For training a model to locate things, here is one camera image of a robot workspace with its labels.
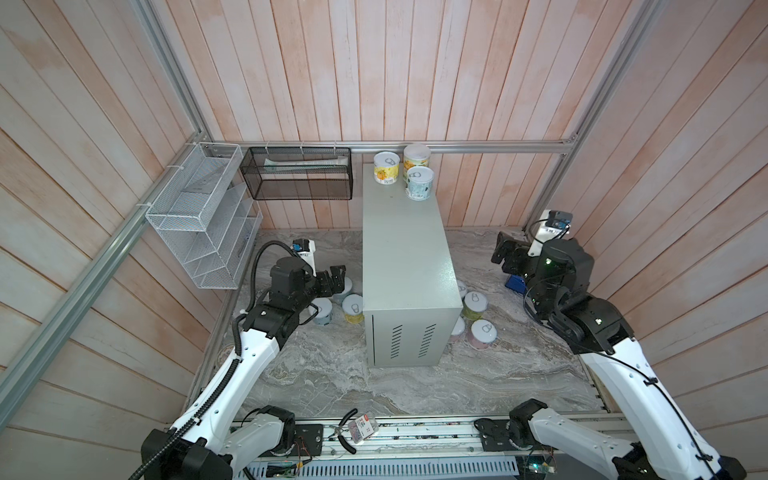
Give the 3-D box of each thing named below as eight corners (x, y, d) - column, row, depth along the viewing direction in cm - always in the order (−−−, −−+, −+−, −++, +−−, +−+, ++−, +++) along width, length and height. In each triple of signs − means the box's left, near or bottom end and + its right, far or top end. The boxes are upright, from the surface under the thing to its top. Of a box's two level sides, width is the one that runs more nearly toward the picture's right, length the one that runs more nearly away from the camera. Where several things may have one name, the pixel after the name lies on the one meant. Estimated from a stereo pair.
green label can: (463, 320, 96) (467, 312, 92) (458, 300, 101) (462, 291, 97) (486, 320, 96) (491, 312, 92) (481, 300, 101) (485, 291, 97)
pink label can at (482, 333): (469, 349, 90) (473, 341, 86) (464, 327, 95) (468, 319, 91) (494, 349, 90) (500, 342, 86) (489, 327, 95) (494, 319, 91)
